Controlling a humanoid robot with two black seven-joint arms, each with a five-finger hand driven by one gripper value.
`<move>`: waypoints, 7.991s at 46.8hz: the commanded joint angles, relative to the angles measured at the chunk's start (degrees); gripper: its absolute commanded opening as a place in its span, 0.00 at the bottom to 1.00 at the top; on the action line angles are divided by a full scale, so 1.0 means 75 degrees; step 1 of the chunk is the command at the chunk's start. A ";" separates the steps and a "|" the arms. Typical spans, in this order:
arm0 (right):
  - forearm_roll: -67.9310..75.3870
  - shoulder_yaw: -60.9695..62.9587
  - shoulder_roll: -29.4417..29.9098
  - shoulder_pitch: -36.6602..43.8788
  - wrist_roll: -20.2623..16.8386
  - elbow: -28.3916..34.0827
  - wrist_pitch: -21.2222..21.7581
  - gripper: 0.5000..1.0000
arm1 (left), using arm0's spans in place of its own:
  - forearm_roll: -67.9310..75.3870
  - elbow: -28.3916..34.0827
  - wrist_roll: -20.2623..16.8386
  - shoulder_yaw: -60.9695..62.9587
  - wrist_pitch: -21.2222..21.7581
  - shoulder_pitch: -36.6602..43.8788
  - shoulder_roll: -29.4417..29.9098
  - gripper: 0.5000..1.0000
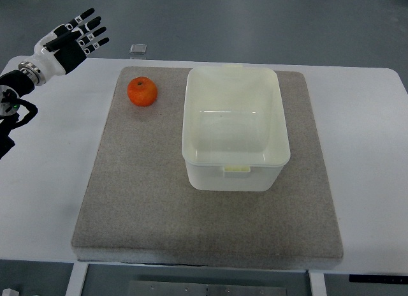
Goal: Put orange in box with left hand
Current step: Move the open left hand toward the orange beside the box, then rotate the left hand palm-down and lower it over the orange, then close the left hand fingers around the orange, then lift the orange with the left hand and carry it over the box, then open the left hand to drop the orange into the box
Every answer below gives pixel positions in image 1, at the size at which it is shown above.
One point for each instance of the orange fruit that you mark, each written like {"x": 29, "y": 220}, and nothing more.
{"x": 142, "y": 91}

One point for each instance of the white table leg left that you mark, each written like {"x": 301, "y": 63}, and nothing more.
{"x": 77, "y": 279}

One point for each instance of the white table leg right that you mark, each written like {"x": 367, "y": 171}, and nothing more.
{"x": 317, "y": 284}

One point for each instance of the grey metal base plate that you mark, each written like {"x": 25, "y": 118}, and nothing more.
{"x": 173, "y": 288}

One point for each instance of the small clear square floor plate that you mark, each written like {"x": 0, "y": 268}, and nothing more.
{"x": 138, "y": 49}

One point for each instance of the grey felt mat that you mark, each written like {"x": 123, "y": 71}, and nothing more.
{"x": 139, "y": 206}

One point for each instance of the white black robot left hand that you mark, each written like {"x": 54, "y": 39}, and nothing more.
{"x": 67, "y": 46}

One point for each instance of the black table control panel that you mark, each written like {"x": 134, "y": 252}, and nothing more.
{"x": 378, "y": 279}

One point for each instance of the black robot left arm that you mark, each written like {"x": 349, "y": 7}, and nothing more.
{"x": 15, "y": 111}

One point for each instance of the cream plastic storage box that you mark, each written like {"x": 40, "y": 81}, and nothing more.
{"x": 234, "y": 134}

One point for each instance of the small white block bottom left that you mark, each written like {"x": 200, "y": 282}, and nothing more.
{"x": 9, "y": 292}

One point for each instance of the white table leg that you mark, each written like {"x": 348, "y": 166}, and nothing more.
{"x": 317, "y": 284}
{"x": 77, "y": 279}

